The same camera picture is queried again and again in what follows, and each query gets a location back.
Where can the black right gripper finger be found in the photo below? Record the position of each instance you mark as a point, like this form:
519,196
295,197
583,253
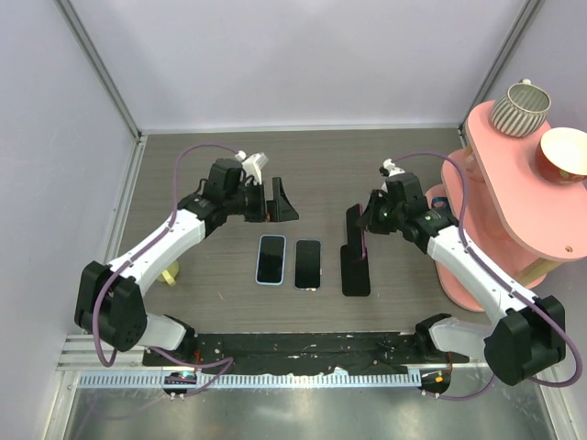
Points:
370,224
374,205

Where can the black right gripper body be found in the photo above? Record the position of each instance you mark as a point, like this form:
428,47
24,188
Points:
390,215

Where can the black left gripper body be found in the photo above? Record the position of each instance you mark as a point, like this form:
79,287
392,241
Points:
249,202

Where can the light blue phone case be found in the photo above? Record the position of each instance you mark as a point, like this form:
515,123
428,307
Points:
284,261

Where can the clear magsafe phone case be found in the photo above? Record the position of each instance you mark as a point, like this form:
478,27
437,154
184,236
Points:
320,270

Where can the black phone case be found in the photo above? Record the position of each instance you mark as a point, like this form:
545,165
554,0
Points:
355,274

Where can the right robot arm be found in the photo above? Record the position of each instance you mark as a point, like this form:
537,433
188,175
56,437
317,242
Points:
524,334

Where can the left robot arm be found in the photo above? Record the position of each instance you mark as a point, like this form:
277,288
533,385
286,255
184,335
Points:
110,298

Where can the blue cup on shelf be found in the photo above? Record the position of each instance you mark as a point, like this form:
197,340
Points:
440,202

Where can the yellow paper cup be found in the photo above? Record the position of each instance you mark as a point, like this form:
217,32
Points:
169,275

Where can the pink three-tier shelf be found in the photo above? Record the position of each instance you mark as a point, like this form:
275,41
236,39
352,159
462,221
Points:
527,225

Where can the grey striped ceramic mug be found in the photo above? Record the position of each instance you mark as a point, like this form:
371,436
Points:
521,111

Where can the red paper bowl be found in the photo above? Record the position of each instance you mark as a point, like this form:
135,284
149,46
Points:
561,155

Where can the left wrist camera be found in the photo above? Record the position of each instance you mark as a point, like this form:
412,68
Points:
252,164

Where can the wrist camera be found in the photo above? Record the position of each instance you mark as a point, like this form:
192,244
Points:
389,170
252,164

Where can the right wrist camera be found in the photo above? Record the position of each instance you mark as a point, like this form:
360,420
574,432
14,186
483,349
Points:
389,170

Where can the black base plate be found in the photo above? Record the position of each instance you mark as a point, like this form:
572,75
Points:
309,354

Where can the slotted aluminium cable rail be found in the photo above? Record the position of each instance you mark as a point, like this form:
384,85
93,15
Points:
169,379

